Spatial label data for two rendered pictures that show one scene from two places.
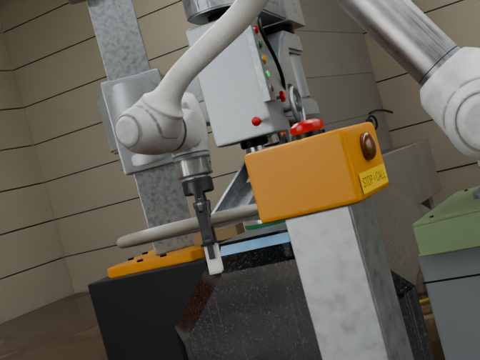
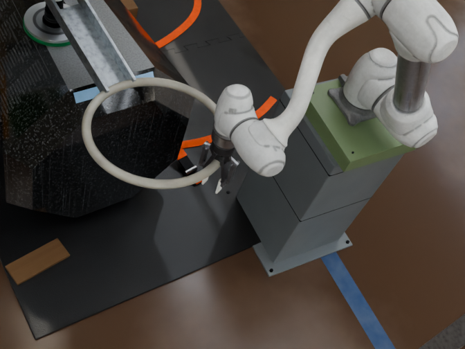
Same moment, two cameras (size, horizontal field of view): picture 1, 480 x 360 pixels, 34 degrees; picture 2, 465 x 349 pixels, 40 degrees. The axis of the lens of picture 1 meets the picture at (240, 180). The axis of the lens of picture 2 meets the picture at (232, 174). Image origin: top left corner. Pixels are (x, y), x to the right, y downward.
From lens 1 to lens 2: 254 cm
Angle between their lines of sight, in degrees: 81
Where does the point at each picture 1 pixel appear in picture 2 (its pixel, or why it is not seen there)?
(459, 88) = (423, 123)
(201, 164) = not seen: hidden behind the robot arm
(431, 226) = (357, 160)
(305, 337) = (131, 142)
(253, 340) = not seen: hidden behind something
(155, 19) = not seen: outside the picture
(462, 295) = (340, 176)
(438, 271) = (338, 171)
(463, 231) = (367, 160)
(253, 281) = (109, 120)
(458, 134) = (414, 144)
